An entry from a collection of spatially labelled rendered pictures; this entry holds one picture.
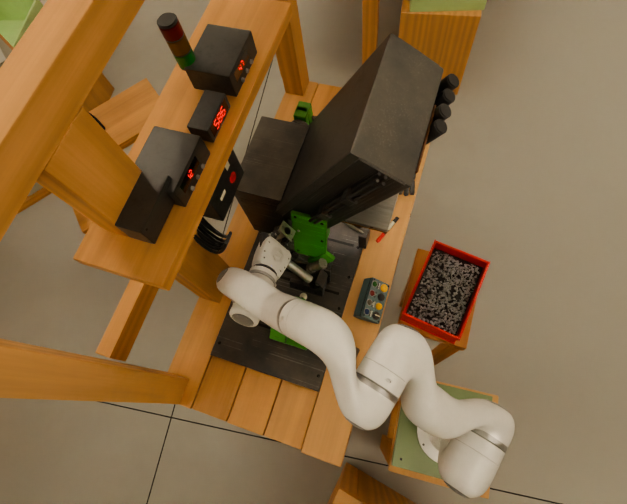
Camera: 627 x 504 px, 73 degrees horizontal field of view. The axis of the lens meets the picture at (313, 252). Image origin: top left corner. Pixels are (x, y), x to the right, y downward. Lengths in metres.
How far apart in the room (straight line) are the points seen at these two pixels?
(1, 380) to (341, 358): 0.61
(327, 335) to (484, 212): 2.08
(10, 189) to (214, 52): 0.64
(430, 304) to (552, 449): 1.24
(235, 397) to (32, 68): 1.17
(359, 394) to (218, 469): 1.78
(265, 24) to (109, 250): 0.77
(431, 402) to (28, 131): 0.89
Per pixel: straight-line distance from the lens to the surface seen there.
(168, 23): 1.16
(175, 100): 1.28
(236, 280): 1.07
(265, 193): 1.38
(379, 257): 1.62
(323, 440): 1.53
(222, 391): 1.62
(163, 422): 2.66
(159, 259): 1.05
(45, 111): 0.86
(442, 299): 1.62
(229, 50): 1.23
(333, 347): 0.83
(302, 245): 1.41
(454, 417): 1.03
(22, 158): 0.84
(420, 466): 1.56
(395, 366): 0.87
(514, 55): 3.57
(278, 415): 1.57
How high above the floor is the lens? 2.42
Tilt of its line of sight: 69 degrees down
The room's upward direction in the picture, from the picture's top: 17 degrees counter-clockwise
